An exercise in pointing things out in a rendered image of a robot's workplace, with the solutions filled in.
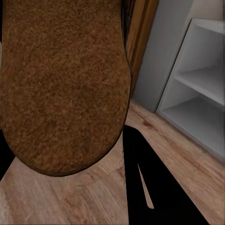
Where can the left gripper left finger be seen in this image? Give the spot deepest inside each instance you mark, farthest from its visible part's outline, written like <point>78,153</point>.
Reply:
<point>6,155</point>

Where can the door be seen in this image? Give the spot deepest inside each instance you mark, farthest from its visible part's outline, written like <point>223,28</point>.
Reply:
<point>140,20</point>

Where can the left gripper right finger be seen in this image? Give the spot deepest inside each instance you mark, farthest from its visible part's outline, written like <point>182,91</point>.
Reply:
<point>172,206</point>

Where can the sandal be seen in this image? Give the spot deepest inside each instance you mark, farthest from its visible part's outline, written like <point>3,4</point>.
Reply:
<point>65,81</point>

